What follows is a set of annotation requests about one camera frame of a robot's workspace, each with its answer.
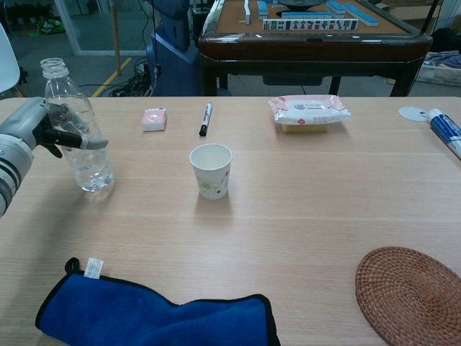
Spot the white plastic basket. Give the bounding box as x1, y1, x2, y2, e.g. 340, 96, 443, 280
416, 52, 461, 86

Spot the white floral paper cup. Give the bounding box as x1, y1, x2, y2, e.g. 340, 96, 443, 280
189, 143, 233, 200

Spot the pink white wet wipes pack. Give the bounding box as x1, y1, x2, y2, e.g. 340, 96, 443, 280
267, 94, 352, 125

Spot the small pink tissue pack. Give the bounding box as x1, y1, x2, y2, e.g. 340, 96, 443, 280
141, 107, 169, 133

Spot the blue microfiber cloth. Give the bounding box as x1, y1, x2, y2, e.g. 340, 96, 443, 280
35, 257, 282, 346

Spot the wooden pole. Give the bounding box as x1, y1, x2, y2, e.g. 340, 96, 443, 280
110, 0, 122, 76

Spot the blue mahjong tile row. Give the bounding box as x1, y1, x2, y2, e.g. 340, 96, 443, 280
281, 11, 346, 20
344, 3, 380, 28

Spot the white round disc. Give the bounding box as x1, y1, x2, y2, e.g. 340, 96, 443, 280
398, 105, 432, 123

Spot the yellow sponge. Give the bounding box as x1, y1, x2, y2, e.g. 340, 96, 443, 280
282, 122, 331, 135

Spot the dark wood mahjong table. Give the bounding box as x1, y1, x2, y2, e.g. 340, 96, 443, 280
198, 0, 434, 97

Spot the white face mahjong tile row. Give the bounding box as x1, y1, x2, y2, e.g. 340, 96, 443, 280
262, 18, 359, 32

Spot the black white marker pen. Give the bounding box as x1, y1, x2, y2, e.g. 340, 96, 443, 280
197, 102, 213, 138

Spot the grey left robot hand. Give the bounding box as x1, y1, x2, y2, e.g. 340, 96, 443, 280
0, 97, 109, 159

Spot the black tripod stand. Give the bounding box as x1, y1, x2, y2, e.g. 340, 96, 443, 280
413, 0, 443, 37

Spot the brown woven rattan coaster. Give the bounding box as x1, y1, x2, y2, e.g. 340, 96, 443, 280
355, 246, 461, 346

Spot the blue machine base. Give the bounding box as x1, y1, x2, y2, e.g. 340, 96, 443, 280
145, 0, 202, 97

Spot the white chair with wooden legs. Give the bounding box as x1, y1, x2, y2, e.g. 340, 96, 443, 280
0, 22, 26, 98

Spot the blue white toothpaste tube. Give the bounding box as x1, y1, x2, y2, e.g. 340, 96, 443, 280
428, 108, 461, 161

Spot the black floor cable bundle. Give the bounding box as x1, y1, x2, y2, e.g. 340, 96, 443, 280
77, 57, 156, 97

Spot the clear plastic water bottle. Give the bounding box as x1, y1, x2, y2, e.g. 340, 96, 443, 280
40, 57, 115, 192

